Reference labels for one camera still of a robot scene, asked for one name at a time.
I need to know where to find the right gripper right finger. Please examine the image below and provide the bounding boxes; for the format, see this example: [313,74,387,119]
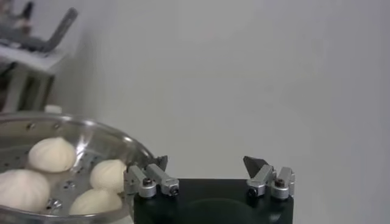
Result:
[243,155,296,200]

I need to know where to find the dark grey laptop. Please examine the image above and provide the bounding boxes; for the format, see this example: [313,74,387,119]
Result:
[0,7,79,53]

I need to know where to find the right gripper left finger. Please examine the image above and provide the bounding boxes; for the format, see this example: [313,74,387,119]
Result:
[123,155,180,200]

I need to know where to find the white steamed baozi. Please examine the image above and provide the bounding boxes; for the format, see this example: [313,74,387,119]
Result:
[0,169,51,213]
[90,159,127,194]
[27,136,77,173]
[68,188,123,216]

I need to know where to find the white folding side table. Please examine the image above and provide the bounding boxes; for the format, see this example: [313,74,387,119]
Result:
[0,42,80,113]

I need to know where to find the perforated steel steamer basket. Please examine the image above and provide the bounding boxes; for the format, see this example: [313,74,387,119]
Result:
[0,105,159,224]

